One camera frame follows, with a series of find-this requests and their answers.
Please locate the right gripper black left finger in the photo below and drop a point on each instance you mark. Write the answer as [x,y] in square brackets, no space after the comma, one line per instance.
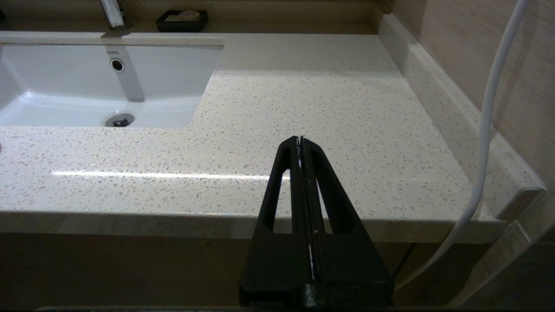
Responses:
[266,268]

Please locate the round beige soap bar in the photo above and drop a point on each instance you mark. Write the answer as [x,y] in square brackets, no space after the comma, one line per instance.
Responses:
[186,15]

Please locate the brown vanity cabinet front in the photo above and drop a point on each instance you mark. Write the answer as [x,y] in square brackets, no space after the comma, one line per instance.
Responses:
[130,268]

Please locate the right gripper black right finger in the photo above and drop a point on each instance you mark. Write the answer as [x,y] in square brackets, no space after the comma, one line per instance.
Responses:
[351,268]

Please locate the chrome sink drain plug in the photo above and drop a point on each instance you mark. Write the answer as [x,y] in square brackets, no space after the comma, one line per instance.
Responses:
[119,120]

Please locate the chrome basin faucet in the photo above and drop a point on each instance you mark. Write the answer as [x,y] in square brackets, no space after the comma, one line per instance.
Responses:
[113,13]

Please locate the white ceramic sink basin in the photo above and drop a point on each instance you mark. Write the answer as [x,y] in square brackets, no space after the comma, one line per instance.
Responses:
[86,82]

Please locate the black soap dish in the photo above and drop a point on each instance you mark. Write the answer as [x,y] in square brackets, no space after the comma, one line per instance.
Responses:
[177,26]

